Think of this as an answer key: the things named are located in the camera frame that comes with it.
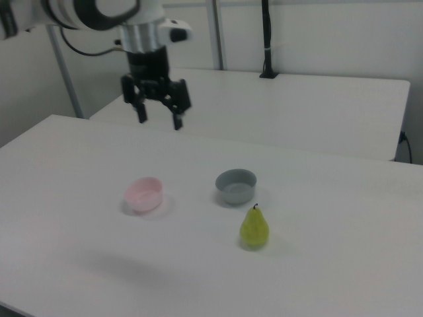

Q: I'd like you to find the white table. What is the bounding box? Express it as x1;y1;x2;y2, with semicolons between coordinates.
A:
89;67;411;162

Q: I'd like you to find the green pear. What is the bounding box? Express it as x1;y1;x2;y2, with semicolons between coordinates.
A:
239;203;270;250

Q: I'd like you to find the black power cable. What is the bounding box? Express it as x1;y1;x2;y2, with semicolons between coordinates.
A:
399;131;413;164

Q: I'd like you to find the grey plastic bowl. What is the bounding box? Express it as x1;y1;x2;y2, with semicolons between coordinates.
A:
215;168;258;205

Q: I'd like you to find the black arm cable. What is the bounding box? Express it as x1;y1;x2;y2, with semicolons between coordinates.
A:
60;28;128;57

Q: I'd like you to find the pink plastic bowl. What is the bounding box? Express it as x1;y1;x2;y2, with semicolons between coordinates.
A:
124;176;164;212

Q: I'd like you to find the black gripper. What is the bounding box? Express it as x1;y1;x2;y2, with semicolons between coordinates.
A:
120;46;192;131

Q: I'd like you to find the black pole with base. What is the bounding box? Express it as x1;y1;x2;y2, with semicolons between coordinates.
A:
259;0;278;79

